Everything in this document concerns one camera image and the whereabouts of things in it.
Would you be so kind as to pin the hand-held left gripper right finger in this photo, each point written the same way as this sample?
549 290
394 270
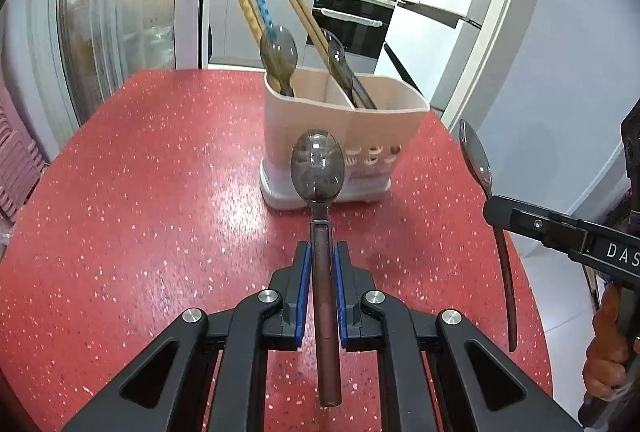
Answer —
342 297

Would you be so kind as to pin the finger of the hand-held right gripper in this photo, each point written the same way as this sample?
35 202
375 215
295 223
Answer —
530 222

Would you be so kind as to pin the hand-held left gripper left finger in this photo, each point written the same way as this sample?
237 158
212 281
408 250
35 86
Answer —
301 292

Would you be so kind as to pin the dark translucent spoon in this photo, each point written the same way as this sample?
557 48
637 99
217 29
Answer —
318 172
279 52
477 162
336 57

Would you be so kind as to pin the beige utensil holder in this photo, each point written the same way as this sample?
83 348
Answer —
310 132

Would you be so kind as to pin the person's right hand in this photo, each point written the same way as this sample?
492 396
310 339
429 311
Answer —
605 347

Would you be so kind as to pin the white refrigerator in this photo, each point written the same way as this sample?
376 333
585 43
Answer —
430 52

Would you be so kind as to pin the black built-in oven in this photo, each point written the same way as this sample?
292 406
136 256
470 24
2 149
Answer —
355 22

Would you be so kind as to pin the glass sliding door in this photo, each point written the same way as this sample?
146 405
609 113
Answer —
125 22

